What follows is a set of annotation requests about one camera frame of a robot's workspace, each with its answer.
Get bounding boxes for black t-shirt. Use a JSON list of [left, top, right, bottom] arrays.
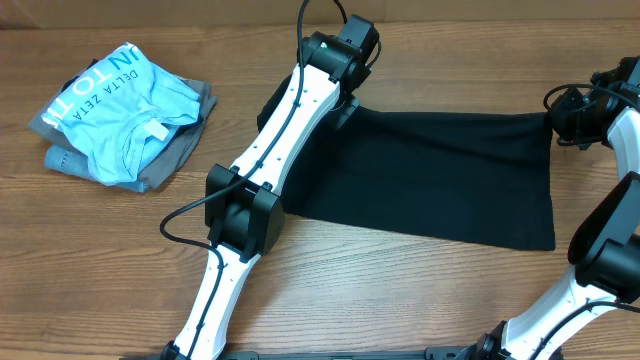
[[281, 107, 556, 251]]

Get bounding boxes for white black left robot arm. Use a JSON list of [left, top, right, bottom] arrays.
[[160, 29, 380, 359]]

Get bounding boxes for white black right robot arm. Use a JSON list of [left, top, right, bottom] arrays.
[[457, 81, 639, 359]]

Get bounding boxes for grey folded garment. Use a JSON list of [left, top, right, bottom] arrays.
[[29, 77, 217, 191]]

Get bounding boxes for light blue printed t-shirt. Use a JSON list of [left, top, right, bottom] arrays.
[[39, 43, 200, 185]]

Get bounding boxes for blue denim folded jeans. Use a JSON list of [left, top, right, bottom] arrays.
[[44, 145, 149, 193]]

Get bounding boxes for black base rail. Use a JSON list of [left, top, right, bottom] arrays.
[[219, 345, 475, 360]]

